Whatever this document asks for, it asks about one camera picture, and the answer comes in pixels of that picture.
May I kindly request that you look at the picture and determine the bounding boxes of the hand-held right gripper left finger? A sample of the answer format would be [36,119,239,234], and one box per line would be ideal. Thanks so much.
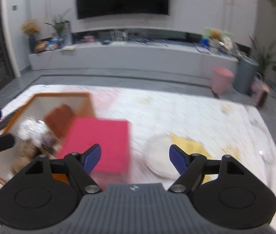
[26,144,103,195]

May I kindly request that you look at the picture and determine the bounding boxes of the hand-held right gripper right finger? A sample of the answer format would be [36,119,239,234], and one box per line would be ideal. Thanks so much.
[168,144,246,193]

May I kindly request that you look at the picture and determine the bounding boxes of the brown plush toy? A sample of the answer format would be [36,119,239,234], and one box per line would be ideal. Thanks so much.
[11,139,41,174]

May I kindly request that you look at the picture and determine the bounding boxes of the white foil bag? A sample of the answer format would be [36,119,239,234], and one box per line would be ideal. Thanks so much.
[17,118,50,142]

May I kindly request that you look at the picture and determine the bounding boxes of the reddish brown pouch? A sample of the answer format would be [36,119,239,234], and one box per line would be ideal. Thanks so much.
[43,104,76,139]

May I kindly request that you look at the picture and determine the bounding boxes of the orange cardboard box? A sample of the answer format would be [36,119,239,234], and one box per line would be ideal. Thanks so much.
[0,92,98,188]

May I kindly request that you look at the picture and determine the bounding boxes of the black remote control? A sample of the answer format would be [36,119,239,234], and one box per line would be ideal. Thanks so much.
[0,106,26,134]

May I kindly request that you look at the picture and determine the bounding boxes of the yellow cloth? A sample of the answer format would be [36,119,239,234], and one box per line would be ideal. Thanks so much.
[170,132,213,183]

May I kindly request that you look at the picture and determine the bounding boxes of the white checked tablecloth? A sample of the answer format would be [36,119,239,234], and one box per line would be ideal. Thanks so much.
[0,85,276,225]

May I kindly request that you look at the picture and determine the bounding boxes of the brown round ornament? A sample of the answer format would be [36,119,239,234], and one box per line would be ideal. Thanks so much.
[34,41,48,53]

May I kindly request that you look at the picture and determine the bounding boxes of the pink trash bin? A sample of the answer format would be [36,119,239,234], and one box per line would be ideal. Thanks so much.
[211,66,235,94]

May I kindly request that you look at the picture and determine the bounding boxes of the blue vase with dried flowers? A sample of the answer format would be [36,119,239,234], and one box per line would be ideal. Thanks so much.
[21,19,40,53]

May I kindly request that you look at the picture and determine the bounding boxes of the blue snack packets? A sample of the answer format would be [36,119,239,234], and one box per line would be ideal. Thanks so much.
[46,38,60,51]

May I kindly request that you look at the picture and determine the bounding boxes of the pink heater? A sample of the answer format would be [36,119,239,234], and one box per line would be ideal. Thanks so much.
[255,84,271,108]

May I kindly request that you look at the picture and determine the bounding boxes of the marble television cabinet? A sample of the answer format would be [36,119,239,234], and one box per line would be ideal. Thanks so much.
[28,27,241,75]

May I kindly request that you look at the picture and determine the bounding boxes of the grey trash bin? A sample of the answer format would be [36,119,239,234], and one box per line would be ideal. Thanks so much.
[233,56,260,94]

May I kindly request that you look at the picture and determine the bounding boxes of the green plant in glass vase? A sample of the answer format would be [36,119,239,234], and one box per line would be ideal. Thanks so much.
[44,10,73,46]

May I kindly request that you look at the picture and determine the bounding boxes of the white round plate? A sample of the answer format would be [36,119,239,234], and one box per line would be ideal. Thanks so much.
[222,36,233,51]

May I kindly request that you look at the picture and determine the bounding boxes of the teddy bear in white pot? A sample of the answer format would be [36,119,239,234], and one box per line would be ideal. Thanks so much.
[210,29,223,47]

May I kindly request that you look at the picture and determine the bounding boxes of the green printed card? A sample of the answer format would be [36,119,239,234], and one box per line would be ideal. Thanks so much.
[204,27,233,44]

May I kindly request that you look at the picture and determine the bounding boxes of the long-leaved potted plant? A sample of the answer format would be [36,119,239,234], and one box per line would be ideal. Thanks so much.
[249,35,276,83]

